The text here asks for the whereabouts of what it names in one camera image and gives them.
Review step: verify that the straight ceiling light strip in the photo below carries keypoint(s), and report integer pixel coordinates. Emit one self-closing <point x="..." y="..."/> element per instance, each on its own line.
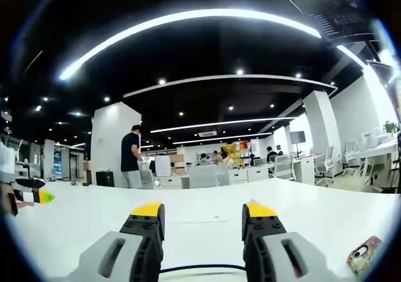
<point x="219" y="123"/>

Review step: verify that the white desk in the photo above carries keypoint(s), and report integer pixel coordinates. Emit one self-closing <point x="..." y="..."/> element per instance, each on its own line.
<point x="200" y="241"/>

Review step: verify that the grey chair back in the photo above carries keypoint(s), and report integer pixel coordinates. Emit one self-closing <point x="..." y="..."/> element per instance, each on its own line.
<point x="208" y="176"/>

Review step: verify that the green potted plant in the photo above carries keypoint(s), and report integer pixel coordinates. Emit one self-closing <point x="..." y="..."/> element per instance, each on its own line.
<point x="391" y="127"/>

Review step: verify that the long curved ceiling light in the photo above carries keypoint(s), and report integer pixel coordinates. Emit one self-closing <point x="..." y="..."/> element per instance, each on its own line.
<point x="175" y="18"/>

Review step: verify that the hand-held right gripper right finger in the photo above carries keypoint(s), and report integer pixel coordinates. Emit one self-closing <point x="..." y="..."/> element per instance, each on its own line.
<point x="282" y="250"/>

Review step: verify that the white office chair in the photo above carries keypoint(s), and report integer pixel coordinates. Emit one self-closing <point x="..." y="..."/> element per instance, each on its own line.
<point x="324" y="166"/>
<point x="284" y="166"/>
<point x="348" y="153"/>

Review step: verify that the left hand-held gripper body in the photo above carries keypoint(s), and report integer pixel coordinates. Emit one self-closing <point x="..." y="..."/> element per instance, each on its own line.
<point x="7" y="200"/>

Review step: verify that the black box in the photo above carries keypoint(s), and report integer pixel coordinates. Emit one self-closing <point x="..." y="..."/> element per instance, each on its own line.
<point x="105" y="179"/>

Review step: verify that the white table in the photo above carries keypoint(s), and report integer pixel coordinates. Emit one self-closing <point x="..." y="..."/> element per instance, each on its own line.
<point x="377" y="152"/>

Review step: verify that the white cabinet box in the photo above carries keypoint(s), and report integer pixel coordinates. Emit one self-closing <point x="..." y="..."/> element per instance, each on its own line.
<point x="163" y="166"/>

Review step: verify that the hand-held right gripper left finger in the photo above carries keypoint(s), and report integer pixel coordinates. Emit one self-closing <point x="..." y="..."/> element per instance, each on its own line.
<point x="123" y="247"/>

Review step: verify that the yellow goods shelf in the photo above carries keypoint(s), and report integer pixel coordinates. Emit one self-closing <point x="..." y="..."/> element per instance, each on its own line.
<point x="235" y="153"/>

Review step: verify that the monitor on stand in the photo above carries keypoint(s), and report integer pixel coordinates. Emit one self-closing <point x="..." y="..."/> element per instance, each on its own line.
<point x="297" y="137"/>

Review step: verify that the phone with patterned case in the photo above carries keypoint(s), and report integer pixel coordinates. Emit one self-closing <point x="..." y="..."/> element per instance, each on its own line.
<point x="365" y="255"/>

